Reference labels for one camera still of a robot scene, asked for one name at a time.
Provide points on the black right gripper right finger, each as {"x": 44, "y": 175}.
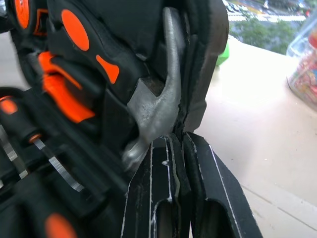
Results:
{"x": 218, "y": 198}

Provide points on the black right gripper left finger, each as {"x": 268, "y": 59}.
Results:
{"x": 158, "y": 198}

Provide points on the black tool case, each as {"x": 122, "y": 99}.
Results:
{"x": 213, "y": 62}

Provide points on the green foam block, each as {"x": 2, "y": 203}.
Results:
{"x": 223, "y": 55}

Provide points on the candy jar with orange lid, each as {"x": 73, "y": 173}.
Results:
{"x": 307, "y": 74}

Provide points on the clear plastic candy container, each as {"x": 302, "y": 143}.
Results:
{"x": 297, "y": 44}

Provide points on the orange black tape measure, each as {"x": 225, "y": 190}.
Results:
{"x": 21, "y": 12}

